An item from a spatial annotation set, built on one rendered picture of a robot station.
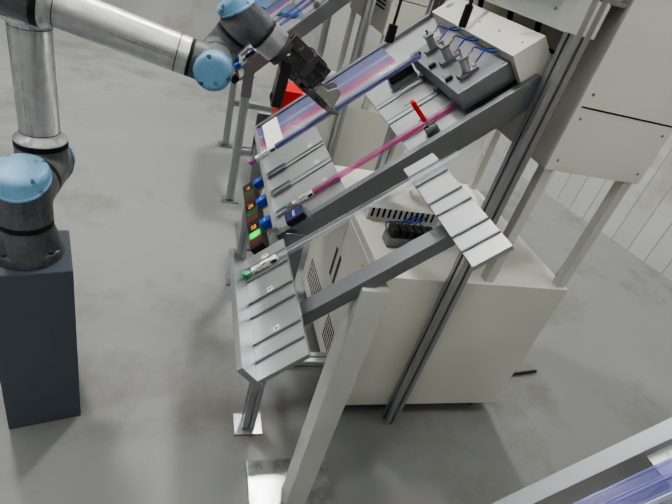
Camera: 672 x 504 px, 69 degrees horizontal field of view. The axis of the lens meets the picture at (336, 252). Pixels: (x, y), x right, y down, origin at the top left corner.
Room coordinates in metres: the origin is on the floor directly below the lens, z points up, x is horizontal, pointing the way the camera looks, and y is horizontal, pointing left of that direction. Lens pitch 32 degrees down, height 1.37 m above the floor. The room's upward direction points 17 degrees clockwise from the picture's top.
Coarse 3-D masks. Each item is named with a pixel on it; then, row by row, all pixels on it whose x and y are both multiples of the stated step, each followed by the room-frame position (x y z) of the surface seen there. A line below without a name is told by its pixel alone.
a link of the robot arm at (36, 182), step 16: (0, 160) 0.88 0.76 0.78; (16, 160) 0.90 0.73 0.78; (32, 160) 0.92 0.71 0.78; (0, 176) 0.84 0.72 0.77; (16, 176) 0.85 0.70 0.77; (32, 176) 0.87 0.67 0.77; (48, 176) 0.90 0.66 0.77; (0, 192) 0.82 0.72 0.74; (16, 192) 0.83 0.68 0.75; (32, 192) 0.85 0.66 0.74; (48, 192) 0.89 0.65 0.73; (0, 208) 0.82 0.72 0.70; (16, 208) 0.83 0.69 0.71; (32, 208) 0.85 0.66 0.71; (48, 208) 0.88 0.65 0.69; (0, 224) 0.83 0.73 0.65; (16, 224) 0.83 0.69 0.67; (32, 224) 0.84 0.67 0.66; (48, 224) 0.88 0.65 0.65
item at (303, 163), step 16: (288, 144) 1.44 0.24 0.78; (304, 144) 1.40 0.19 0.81; (320, 144) 1.36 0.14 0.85; (272, 160) 1.39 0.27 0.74; (288, 160) 1.35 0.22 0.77; (304, 160) 1.31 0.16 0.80; (320, 160) 1.27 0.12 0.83; (272, 176) 1.30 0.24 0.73; (288, 176) 1.27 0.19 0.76; (304, 176) 1.23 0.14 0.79; (320, 176) 1.20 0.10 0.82; (272, 192) 1.22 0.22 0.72; (288, 192) 1.19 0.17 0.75; (304, 192) 1.16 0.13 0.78; (320, 192) 1.13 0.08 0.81; (336, 192) 1.10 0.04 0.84
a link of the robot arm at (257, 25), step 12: (228, 0) 1.09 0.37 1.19; (240, 0) 1.10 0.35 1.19; (252, 0) 1.13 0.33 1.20; (228, 12) 1.09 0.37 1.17; (240, 12) 1.10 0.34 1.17; (252, 12) 1.11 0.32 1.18; (264, 12) 1.14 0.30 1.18; (228, 24) 1.10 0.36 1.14; (240, 24) 1.10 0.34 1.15; (252, 24) 1.11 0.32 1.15; (264, 24) 1.12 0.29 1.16; (240, 36) 1.10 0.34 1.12; (252, 36) 1.11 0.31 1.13; (264, 36) 1.12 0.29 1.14
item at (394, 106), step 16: (416, 32) 1.77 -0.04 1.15; (384, 48) 1.78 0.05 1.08; (400, 48) 1.72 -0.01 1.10; (416, 48) 1.66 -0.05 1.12; (416, 80) 1.46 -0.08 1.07; (368, 96) 1.50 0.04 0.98; (384, 96) 1.46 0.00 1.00; (400, 96) 1.42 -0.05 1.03; (416, 96) 1.38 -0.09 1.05; (432, 96) 1.34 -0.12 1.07; (384, 112) 1.37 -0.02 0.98; (400, 112) 1.33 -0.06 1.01; (432, 112) 1.26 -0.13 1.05; (448, 112) 1.23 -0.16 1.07; (464, 112) 1.20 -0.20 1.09; (400, 128) 1.26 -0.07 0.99; (416, 144) 1.16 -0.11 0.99
